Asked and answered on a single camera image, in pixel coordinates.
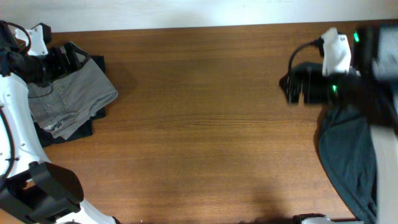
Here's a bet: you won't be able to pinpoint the grey cargo shorts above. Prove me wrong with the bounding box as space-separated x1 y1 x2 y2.
27 55 118 139

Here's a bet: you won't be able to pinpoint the dark teal printed t-shirt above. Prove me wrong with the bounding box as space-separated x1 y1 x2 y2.
318 107 377 223

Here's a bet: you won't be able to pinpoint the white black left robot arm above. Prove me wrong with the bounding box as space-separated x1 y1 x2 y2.
1 21 118 223

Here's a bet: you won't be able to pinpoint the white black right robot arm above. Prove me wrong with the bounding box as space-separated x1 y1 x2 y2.
279 24 397 223

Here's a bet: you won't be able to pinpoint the folded black garment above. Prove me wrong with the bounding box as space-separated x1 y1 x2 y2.
33 55 106 149

